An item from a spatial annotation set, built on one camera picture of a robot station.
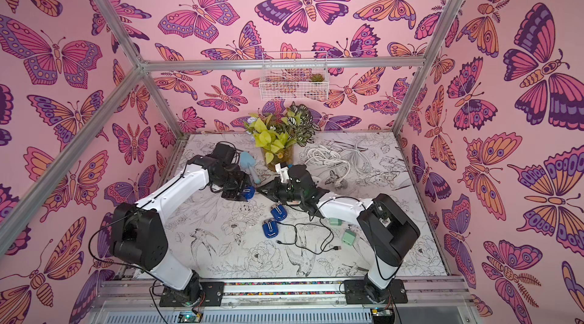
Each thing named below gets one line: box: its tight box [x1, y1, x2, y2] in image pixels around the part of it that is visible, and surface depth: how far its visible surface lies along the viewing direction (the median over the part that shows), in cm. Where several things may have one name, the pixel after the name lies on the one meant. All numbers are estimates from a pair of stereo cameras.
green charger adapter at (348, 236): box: [341, 228, 357, 246], surface depth 87 cm
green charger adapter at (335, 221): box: [329, 217, 343, 226], surface depth 89 cm
